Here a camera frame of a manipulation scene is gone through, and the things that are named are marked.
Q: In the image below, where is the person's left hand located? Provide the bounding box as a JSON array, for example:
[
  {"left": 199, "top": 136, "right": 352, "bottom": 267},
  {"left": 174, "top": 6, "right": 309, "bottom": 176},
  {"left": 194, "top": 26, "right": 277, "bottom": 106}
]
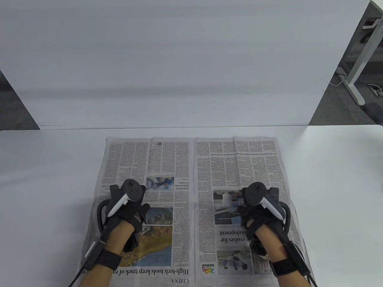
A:
[{"left": 103, "top": 203, "right": 151, "bottom": 237}]

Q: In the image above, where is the person's right hand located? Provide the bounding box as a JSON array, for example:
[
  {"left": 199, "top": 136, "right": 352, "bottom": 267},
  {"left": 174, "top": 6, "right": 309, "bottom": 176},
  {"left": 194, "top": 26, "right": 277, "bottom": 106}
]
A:
[{"left": 238, "top": 205, "right": 285, "bottom": 239}]

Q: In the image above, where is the printed newspaper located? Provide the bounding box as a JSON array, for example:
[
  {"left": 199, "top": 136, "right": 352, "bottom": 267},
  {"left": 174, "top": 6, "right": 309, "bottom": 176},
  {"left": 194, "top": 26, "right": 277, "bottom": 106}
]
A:
[{"left": 79, "top": 137, "right": 314, "bottom": 287}]

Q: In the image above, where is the person's right forearm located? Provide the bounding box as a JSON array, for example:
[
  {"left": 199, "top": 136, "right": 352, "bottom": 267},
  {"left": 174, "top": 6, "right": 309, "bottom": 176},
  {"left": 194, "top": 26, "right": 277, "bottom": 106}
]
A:
[{"left": 254, "top": 226, "right": 308, "bottom": 287}]

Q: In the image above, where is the white and black right controller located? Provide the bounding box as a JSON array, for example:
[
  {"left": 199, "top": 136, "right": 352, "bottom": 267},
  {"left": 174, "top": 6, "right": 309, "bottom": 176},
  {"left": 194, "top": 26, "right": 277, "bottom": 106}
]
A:
[{"left": 242, "top": 182, "right": 285, "bottom": 220}]

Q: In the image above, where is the white and black controller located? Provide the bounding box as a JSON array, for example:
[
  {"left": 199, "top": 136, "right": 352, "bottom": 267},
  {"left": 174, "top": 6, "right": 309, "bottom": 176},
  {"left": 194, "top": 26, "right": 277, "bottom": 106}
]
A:
[
  {"left": 242, "top": 182, "right": 285, "bottom": 220},
  {"left": 106, "top": 179, "right": 146, "bottom": 217}
]

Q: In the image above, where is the white and black left controller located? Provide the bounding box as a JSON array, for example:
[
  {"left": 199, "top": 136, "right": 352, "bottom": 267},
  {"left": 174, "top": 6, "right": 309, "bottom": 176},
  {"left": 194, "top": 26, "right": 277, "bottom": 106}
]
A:
[{"left": 106, "top": 179, "right": 146, "bottom": 217}]

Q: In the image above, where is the white backdrop board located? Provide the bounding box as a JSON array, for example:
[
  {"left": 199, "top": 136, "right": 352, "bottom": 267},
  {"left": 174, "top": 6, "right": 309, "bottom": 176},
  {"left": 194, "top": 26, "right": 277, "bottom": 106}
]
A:
[{"left": 0, "top": 0, "right": 371, "bottom": 130}]

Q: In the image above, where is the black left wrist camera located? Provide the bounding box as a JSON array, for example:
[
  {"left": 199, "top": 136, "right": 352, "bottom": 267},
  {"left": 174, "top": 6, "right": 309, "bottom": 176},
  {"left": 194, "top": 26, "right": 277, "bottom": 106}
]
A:
[{"left": 124, "top": 233, "right": 139, "bottom": 254}]

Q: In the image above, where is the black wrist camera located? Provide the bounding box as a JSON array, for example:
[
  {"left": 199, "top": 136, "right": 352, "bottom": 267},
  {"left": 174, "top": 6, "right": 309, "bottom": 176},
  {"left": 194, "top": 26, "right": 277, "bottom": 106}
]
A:
[
  {"left": 124, "top": 233, "right": 139, "bottom": 254},
  {"left": 249, "top": 236, "right": 267, "bottom": 256}
]

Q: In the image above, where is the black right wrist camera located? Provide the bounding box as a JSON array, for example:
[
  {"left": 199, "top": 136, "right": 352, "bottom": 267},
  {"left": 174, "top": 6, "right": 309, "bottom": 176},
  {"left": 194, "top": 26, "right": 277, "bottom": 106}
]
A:
[{"left": 249, "top": 236, "right": 267, "bottom": 256}]

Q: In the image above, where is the black right camera cable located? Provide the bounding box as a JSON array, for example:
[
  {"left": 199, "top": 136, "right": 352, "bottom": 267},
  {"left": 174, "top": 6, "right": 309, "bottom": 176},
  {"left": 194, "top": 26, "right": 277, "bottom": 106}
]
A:
[{"left": 279, "top": 202, "right": 317, "bottom": 287}]

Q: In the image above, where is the black left wrist strap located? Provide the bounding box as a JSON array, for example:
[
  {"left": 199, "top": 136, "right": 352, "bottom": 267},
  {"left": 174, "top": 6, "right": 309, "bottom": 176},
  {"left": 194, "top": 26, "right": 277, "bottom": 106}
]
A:
[{"left": 84, "top": 241, "right": 122, "bottom": 271}]

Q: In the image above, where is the black wrist strap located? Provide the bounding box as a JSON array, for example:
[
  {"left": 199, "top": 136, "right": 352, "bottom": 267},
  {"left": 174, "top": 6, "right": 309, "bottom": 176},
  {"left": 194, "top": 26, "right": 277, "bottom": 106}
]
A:
[
  {"left": 269, "top": 242, "right": 313, "bottom": 277},
  {"left": 84, "top": 241, "right": 122, "bottom": 271}
]

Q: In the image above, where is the black right wrist strap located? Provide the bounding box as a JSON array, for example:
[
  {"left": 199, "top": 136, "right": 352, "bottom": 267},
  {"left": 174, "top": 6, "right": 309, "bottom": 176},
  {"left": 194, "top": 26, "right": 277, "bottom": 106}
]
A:
[{"left": 269, "top": 242, "right": 313, "bottom": 277}]

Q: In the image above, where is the white table leg frame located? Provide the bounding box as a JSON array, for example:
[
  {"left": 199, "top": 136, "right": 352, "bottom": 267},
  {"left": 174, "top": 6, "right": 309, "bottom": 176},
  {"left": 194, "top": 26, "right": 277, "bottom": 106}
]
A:
[{"left": 336, "top": 0, "right": 383, "bottom": 106}]

